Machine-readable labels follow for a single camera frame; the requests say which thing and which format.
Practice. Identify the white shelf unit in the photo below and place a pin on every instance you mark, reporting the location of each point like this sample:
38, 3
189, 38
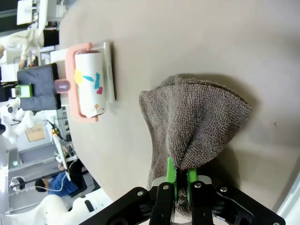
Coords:
30, 11

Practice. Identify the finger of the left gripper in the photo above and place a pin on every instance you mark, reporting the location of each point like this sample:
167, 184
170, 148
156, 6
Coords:
23, 91

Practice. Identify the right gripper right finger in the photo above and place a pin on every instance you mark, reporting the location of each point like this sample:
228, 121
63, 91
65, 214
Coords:
211, 206

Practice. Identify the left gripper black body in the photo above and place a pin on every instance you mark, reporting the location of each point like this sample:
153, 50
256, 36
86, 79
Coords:
5, 93

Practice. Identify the brown terry towel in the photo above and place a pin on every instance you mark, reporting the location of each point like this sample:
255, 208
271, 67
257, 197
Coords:
199, 117

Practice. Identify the red paper scrap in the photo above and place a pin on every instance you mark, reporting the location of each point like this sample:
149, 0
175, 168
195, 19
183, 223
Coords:
100, 90

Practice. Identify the person in blue shirt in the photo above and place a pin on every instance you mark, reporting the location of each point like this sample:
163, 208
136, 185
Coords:
63, 185

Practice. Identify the pink lint roller black grip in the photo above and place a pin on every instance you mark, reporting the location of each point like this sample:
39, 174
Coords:
89, 98

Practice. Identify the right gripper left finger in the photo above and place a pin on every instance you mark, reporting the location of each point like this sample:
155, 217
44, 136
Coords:
164, 201

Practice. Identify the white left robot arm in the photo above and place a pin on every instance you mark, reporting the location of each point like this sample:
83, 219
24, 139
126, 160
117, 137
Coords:
14, 126

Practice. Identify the person in cream sweater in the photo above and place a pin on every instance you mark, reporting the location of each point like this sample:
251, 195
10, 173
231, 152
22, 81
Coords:
28, 37

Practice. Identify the cardboard box with label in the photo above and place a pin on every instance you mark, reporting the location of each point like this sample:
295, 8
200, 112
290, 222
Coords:
35, 133

